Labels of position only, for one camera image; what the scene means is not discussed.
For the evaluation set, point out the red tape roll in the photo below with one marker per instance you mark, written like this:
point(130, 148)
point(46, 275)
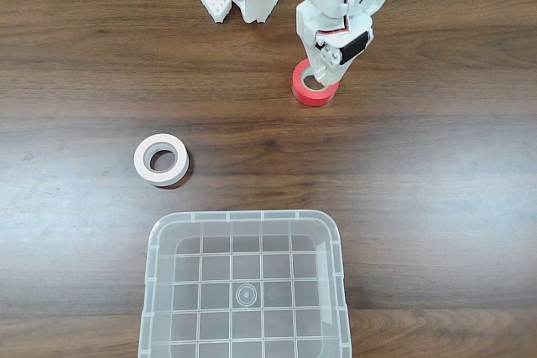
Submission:
point(310, 99)

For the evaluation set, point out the clear plastic storage box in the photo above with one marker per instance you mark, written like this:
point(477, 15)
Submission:
point(247, 295)

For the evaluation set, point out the white tape roll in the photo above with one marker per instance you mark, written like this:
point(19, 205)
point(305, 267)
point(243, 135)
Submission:
point(141, 166)

